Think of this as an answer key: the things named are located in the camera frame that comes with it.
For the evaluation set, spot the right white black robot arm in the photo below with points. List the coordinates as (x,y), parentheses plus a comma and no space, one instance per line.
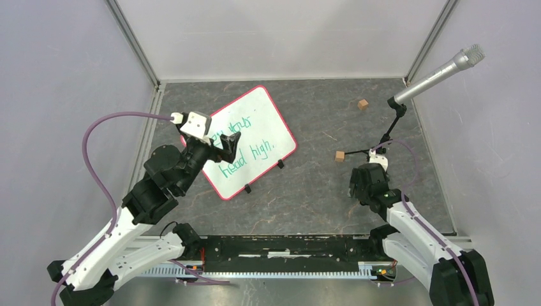
(451,275)

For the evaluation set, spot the silver microphone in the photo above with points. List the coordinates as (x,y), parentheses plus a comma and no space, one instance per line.
(465,59)

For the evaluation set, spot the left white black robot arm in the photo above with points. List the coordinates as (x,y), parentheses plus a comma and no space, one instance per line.
(93,275)

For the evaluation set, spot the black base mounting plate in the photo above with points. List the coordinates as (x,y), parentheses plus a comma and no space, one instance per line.
(284,253)

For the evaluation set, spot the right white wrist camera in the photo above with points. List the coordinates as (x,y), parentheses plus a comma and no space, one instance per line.
(376,158)

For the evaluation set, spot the black microphone tripod stand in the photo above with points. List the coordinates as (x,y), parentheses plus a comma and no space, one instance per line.
(400,110)

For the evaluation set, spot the far wooden cube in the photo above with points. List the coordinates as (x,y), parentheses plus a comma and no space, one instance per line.
(363,104)

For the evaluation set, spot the aluminium cable duct rail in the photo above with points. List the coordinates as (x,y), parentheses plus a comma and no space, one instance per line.
(364,272)

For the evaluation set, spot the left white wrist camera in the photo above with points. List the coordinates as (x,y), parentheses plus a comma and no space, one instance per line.
(192,126)

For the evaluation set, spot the pink framed whiteboard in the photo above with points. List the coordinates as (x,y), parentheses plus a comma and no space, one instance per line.
(265,141)

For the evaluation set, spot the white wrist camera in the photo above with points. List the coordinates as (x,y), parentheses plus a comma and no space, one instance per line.
(376,158)
(192,126)

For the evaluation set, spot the wooden cube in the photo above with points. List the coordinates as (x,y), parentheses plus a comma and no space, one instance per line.
(339,156)
(363,104)

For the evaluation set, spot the near wooden cube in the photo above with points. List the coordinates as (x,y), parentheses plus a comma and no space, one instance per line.
(339,156)

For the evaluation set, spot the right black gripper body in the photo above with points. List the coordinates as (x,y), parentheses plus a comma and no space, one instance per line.
(361,192)

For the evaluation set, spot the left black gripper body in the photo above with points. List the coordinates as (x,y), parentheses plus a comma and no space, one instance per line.
(199,154)

